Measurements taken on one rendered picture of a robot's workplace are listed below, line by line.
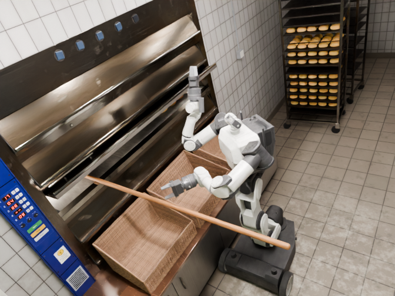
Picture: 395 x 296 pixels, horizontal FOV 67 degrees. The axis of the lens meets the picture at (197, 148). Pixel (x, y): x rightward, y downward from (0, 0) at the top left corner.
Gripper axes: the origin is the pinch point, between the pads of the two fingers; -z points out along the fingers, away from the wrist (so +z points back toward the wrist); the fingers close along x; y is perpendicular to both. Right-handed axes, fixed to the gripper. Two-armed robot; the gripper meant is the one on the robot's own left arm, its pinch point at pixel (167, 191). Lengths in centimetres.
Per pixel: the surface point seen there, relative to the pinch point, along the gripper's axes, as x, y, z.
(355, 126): 120, 104, 255
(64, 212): 1, 25, -65
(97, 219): 22, 29, -52
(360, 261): 119, -39, 121
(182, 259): 61, -4, -8
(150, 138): 2, 71, 6
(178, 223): 58, 27, 0
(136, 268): 60, 7, -41
